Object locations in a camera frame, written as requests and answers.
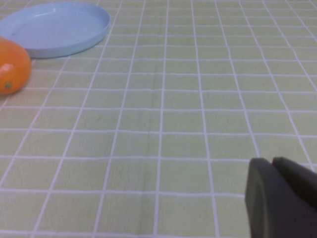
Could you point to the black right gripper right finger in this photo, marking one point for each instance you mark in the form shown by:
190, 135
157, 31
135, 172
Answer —
299, 178

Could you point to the green checked tablecloth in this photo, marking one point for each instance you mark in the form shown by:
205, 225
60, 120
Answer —
158, 124

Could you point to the orange reddish mango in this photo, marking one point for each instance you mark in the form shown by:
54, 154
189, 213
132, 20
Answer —
13, 67

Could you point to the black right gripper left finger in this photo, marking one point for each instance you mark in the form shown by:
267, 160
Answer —
272, 210

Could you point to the light blue plate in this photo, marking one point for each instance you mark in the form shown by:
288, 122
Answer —
54, 29

